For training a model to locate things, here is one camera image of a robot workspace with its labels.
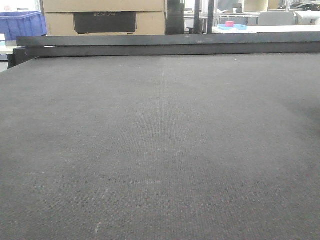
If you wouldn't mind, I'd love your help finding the black conveyor belt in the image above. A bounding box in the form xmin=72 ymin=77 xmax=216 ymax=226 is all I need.
xmin=0 ymin=53 xmax=320 ymax=240

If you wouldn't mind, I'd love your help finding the black vertical post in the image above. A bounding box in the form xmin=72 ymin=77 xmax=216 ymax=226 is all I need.
xmin=193 ymin=0 xmax=202 ymax=35

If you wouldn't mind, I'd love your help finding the blue tray on table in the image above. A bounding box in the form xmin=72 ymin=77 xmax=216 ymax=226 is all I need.
xmin=217 ymin=24 xmax=248 ymax=31

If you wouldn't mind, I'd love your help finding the black conveyor rear rail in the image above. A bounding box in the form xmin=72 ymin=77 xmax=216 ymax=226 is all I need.
xmin=13 ymin=31 xmax=320 ymax=65

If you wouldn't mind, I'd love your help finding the white background table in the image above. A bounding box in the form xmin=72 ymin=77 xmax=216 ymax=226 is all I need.
xmin=212 ymin=25 xmax=320 ymax=34

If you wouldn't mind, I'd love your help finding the grey office chair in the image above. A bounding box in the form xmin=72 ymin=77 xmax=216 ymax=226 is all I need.
xmin=258 ymin=11 xmax=296 ymax=26

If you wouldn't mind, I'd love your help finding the pink tape roll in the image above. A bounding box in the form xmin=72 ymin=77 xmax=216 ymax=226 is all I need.
xmin=225 ymin=21 xmax=235 ymax=28

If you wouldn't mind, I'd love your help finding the lower cardboard box black label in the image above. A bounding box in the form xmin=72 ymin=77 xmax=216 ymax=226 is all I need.
xmin=45 ymin=11 xmax=167 ymax=36

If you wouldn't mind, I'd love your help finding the black stacked equipment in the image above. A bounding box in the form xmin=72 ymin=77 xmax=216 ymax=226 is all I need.
xmin=165 ymin=0 xmax=185 ymax=35

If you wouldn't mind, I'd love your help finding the blue plastic crate background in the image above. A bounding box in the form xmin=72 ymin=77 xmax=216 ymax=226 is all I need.
xmin=0 ymin=11 xmax=48 ymax=41

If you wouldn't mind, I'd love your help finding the upper cardboard box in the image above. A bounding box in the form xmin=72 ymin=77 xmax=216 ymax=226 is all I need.
xmin=43 ymin=0 xmax=168 ymax=13

